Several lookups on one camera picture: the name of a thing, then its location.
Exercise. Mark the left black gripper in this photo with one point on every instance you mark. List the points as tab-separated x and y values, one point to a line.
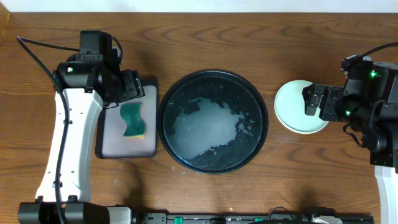
134	85

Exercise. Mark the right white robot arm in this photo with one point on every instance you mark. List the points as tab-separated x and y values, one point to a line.
367	104

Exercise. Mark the black rail with green clips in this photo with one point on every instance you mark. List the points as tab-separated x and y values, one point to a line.
278	215

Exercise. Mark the round black tray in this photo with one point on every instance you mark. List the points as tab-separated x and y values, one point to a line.
213	122

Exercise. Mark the black rectangular soap tray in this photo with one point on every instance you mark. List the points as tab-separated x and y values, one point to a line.
111	141

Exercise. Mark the green yellow sponge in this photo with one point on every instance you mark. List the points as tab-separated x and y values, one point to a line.
135	127

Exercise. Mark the mint green plate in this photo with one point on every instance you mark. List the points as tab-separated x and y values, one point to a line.
289	107

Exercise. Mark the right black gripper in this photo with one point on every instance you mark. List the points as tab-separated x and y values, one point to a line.
333	96

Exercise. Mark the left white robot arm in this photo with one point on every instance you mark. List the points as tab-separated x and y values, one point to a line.
84	90

